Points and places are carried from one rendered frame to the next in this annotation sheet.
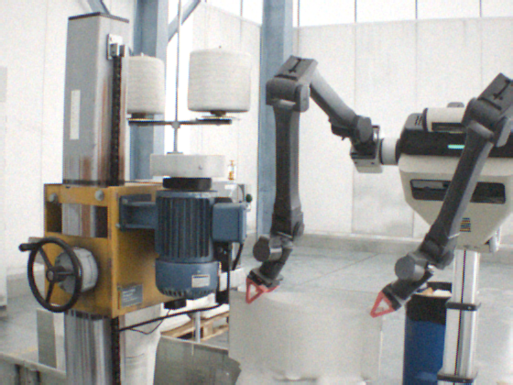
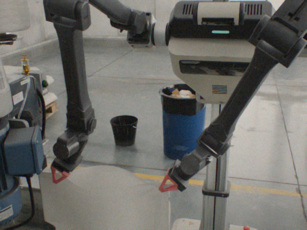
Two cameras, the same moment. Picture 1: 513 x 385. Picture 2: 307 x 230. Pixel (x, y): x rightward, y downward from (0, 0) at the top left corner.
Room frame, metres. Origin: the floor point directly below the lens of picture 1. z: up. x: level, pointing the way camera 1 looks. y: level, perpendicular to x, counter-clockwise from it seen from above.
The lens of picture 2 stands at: (0.69, -0.05, 1.64)
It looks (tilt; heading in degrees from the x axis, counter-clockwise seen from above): 21 degrees down; 346
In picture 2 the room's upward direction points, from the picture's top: 1 degrees counter-clockwise
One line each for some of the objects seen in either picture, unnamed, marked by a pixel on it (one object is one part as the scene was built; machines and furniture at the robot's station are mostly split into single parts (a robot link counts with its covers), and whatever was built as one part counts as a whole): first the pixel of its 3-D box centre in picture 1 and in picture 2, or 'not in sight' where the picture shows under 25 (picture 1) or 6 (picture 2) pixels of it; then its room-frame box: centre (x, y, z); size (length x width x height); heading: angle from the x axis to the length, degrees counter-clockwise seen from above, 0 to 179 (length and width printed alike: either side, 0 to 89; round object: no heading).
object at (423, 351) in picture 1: (437, 339); (183, 122); (3.82, -1.14, 0.32); 0.51 x 0.48 x 0.65; 151
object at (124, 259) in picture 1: (117, 242); not in sight; (1.68, 0.36, 1.18); 0.34 x 0.25 x 0.31; 151
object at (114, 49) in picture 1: (117, 47); not in sight; (1.56, 0.35, 1.68); 0.05 x 0.03 x 0.06; 151
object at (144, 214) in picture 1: (149, 213); not in sight; (1.55, 0.26, 1.27); 0.12 x 0.09 x 0.09; 151
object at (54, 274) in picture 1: (52, 275); not in sight; (1.44, 0.47, 1.13); 0.18 x 0.11 x 0.18; 61
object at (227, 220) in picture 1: (230, 226); (26, 154); (1.54, 0.06, 1.25); 0.10 x 0.08 x 0.12; 176
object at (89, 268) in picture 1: (74, 269); not in sight; (1.51, 0.43, 1.14); 0.11 x 0.06 x 0.11; 61
